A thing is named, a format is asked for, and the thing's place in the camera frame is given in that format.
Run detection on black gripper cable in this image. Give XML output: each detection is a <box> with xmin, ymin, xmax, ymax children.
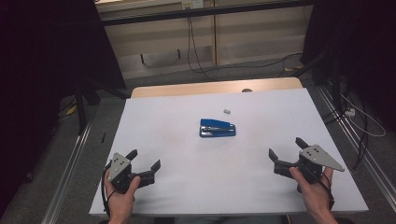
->
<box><xmin>320</xmin><ymin>172</ymin><xmax>336</xmax><ymax>211</ymax></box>
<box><xmin>100</xmin><ymin>161</ymin><xmax>117</xmax><ymax>218</ymax></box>

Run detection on person's legs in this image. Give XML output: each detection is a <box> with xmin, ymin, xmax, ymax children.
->
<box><xmin>99</xmin><ymin>215</ymin><xmax>354</xmax><ymax>224</ymax></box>

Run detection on black curtain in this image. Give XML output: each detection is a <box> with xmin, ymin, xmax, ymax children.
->
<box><xmin>300</xmin><ymin>0</ymin><xmax>396</xmax><ymax>132</ymax></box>
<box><xmin>0</xmin><ymin>0</ymin><xmax>127</xmax><ymax>216</ymax></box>

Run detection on wooden table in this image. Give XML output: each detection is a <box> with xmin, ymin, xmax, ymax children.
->
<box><xmin>130</xmin><ymin>77</ymin><xmax>304</xmax><ymax>99</ymax></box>

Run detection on black floor cable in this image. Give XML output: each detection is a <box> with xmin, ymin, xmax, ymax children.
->
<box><xmin>199</xmin><ymin>51</ymin><xmax>304</xmax><ymax>78</ymax></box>

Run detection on aluminium floor rail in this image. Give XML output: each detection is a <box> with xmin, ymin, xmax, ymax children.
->
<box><xmin>40</xmin><ymin>120</ymin><xmax>93</xmax><ymax>224</ymax></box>
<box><xmin>316</xmin><ymin>85</ymin><xmax>396</xmax><ymax>204</ymax></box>

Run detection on blue stapler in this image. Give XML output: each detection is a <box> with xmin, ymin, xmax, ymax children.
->
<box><xmin>199</xmin><ymin>118</ymin><xmax>237</xmax><ymax>139</ymax></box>

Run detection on white cable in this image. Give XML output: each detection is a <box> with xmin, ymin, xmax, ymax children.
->
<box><xmin>339</xmin><ymin>92</ymin><xmax>387</xmax><ymax>138</ymax></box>

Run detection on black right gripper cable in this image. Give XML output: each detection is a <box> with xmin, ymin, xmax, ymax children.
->
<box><xmin>320</xmin><ymin>172</ymin><xmax>336</xmax><ymax>211</ymax></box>

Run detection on person's right hand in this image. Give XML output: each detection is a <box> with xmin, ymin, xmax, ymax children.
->
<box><xmin>289</xmin><ymin>166</ymin><xmax>336</xmax><ymax>217</ymax></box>

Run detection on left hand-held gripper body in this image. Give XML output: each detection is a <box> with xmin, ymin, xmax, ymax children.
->
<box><xmin>105</xmin><ymin>152</ymin><xmax>142</xmax><ymax>194</ymax></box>

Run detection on black horizontal bar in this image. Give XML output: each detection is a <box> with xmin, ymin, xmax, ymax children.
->
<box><xmin>100</xmin><ymin>0</ymin><xmax>314</xmax><ymax>27</ymax></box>

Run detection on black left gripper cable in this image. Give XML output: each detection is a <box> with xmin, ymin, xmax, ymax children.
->
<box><xmin>100</xmin><ymin>161</ymin><xmax>117</xmax><ymax>218</ymax></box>

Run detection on black metal stand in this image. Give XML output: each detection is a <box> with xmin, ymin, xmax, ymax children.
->
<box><xmin>290</xmin><ymin>49</ymin><xmax>344</xmax><ymax>113</ymax></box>
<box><xmin>74</xmin><ymin>78</ymin><xmax>132</xmax><ymax>136</ymax></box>

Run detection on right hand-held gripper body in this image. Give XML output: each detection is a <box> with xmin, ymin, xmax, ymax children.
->
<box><xmin>289</xmin><ymin>144</ymin><xmax>346</xmax><ymax>194</ymax></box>

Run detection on white wall outlet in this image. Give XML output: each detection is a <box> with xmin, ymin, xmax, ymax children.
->
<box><xmin>181</xmin><ymin>0</ymin><xmax>205</xmax><ymax>10</ymax></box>

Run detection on white table mat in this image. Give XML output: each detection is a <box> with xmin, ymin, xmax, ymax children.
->
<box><xmin>88</xmin><ymin>88</ymin><xmax>370</xmax><ymax>217</ymax></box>

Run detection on black hanging wall cable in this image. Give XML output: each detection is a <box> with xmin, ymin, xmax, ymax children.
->
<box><xmin>186</xmin><ymin>16</ymin><xmax>216</xmax><ymax>82</ymax></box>

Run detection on person's left hand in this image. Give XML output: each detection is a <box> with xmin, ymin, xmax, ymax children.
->
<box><xmin>104</xmin><ymin>169</ymin><xmax>142</xmax><ymax>222</ymax></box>

